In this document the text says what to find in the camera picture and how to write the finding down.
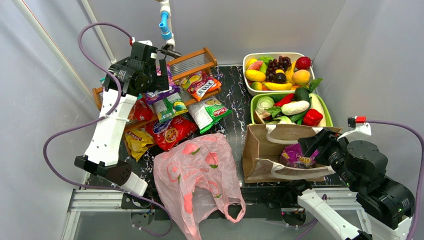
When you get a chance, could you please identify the purple Fox's berries candy bag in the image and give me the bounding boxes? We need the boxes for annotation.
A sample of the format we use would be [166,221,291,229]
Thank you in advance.
[143,64,180,105]

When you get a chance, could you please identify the purple grape candy bag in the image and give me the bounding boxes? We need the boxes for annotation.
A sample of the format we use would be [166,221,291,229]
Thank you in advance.
[278,143,319,169]

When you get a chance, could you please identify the brown burlap tote bag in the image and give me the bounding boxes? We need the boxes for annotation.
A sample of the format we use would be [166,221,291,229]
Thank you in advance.
[242,124,336,183]

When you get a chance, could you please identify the pink plastic grocery bag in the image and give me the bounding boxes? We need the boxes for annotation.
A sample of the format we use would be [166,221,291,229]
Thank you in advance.
[153,133,246,240]

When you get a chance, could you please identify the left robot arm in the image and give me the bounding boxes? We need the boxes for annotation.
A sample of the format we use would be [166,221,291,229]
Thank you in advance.
[74,40,169,197]

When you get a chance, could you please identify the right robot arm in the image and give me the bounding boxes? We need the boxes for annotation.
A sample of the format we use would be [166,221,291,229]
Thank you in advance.
[289,124,415,240]

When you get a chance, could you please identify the green vegetable tray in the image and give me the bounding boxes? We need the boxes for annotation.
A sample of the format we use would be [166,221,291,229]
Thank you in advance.
[250,91,334,127]

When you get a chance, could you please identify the red bell pepper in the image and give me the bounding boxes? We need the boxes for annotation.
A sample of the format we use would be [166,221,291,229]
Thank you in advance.
[302,108,324,127]

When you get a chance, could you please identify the green lemon snack bag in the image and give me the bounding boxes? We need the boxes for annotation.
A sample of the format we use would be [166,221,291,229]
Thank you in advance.
[153,92,189,123]

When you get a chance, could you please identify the white radish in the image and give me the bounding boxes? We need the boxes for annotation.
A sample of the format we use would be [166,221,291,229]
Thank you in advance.
[281,100,310,116]

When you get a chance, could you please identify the orange Fox's fruits candy bag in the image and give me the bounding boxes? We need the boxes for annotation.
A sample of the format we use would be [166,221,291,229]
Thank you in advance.
[179,71,222,102]

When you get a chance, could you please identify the red cookie snack bag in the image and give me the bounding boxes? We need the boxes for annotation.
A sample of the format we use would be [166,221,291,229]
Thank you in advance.
[145,115,197,151]

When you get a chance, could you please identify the green cucumber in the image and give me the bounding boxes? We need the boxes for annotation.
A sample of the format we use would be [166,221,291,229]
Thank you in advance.
[294,87,310,102]

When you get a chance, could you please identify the yellow chips bag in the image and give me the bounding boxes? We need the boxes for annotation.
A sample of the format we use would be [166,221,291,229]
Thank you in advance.
[124,128,155,162]

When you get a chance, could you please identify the wooden rack with glass shelves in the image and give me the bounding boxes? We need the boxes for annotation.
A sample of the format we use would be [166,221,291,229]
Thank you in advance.
[92,47,221,133]

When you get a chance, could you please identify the red chili pepper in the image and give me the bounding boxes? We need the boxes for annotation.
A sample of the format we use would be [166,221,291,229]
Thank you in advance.
[273,93,295,107]

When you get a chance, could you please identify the white pipe with blue valve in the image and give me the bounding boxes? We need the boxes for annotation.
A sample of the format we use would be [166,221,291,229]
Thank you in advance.
[157,0,182,59]

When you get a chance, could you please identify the green Chuba snack bag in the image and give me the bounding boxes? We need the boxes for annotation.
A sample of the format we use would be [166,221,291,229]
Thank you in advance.
[187,96,232,134]

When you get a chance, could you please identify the orange peach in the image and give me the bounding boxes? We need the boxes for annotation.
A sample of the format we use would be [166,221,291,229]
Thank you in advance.
[292,69,311,86]

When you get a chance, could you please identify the green cabbage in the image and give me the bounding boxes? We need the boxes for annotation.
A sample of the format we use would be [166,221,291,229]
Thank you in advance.
[255,96,275,114]

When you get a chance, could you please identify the yellow banana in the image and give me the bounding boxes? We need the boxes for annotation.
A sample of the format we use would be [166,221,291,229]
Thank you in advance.
[264,82,293,91]

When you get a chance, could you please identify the red apple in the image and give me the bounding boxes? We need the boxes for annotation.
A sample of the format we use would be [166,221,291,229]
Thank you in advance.
[295,56,312,70]

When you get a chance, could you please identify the dark grape bunch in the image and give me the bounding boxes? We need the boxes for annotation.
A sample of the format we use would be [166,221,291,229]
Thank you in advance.
[265,55,292,84]

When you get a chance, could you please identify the yellow mango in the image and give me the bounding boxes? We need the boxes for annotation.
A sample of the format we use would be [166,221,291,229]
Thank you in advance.
[245,69,266,82]

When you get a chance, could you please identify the aluminium frame rail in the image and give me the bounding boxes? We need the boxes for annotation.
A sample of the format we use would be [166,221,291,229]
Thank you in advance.
[61,186,371,240]

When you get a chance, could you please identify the white wall conduit pipe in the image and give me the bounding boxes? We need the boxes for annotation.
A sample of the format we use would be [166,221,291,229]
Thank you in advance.
[12,0,97,106]

